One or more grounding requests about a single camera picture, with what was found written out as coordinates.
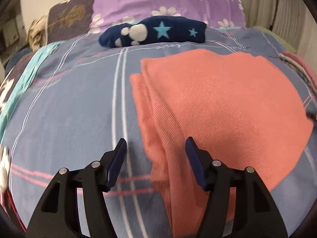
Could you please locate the salmon pink knit garment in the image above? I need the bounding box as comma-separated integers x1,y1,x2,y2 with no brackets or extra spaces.
130,49,313,237

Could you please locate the stack of folded clothes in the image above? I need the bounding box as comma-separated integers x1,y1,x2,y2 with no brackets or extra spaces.
278,51,316,97

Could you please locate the blue plaid bed sheet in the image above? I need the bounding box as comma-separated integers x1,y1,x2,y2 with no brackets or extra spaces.
2,29,316,237

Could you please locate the green pillow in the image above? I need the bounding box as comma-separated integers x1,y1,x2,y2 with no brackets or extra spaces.
254,26,297,54

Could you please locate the beige plush toy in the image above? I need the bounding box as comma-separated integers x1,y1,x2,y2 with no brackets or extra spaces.
26,14,47,52

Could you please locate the dark purple tree pillow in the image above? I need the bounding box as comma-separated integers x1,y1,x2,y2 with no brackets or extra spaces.
47,0,94,44

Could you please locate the navy star pattern fleece garment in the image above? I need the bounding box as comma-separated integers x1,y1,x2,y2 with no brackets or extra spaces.
98,16,207,48

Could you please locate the white curtain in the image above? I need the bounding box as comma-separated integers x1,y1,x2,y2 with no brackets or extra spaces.
242,0,316,53

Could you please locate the purple floral pillow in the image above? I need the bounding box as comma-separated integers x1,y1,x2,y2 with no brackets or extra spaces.
90,0,246,34

